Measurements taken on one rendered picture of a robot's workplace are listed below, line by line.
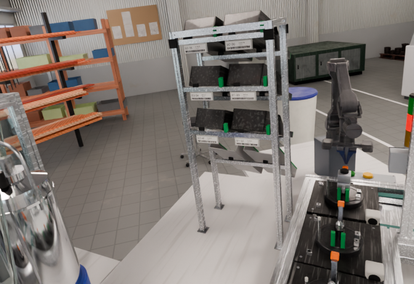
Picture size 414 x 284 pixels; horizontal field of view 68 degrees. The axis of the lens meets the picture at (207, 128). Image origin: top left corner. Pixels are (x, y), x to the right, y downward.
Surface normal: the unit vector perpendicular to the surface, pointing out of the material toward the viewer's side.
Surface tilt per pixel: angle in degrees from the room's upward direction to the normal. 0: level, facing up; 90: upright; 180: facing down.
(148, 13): 90
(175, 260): 0
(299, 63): 90
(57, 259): 90
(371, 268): 0
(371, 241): 0
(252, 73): 65
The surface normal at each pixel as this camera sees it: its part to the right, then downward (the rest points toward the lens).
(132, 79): 0.18, 0.31
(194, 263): -0.12, -0.94
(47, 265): 0.62, 0.19
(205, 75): -0.58, -0.08
